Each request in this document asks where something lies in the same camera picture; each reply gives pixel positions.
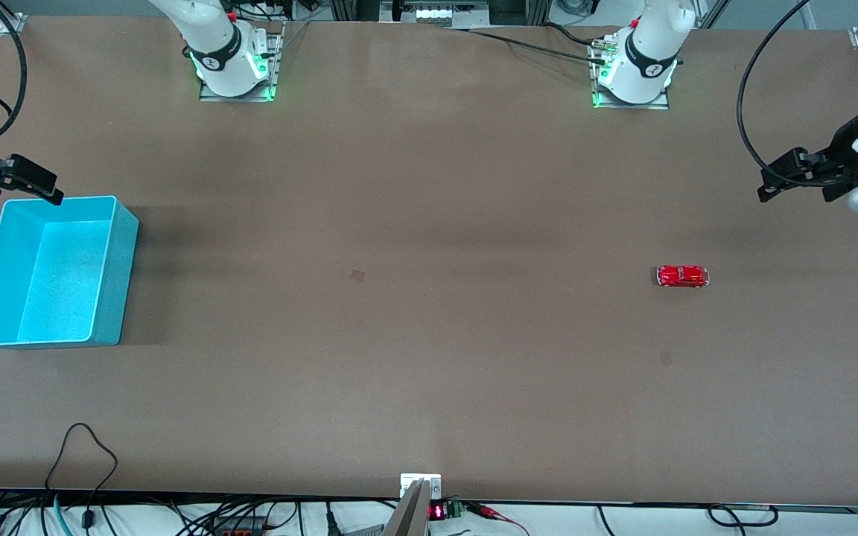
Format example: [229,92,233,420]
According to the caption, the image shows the red beetle toy car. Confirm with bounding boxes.
[655,264,711,289]

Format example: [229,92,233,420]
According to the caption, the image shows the blue plastic box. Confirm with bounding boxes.
[0,195,140,349]

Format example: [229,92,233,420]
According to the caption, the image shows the black power strip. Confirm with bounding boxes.
[209,514,267,536]

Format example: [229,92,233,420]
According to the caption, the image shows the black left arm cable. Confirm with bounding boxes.
[736,0,814,176]

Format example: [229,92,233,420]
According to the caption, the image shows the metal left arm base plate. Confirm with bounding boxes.
[591,33,673,112]

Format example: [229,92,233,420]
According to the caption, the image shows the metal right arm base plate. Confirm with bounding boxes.
[197,18,285,103]

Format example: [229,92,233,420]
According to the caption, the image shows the short black base cable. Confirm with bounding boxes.
[543,22,607,48]

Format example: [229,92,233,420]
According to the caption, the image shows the thin black looped cable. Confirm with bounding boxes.
[44,422,119,531]

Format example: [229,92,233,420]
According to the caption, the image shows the long black base cable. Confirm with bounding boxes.
[444,27,610,63]

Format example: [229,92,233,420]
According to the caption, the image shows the teal cable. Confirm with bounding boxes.
[52,494,74,536]

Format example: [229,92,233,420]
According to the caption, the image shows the black coiled floor cable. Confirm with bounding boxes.
[707,504,780,529]

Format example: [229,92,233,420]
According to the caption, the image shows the red clip lead wires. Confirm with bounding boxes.
[465,502,531,536]

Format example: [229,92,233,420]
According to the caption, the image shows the grey metal camera mount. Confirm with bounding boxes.
[382,473,443,536]

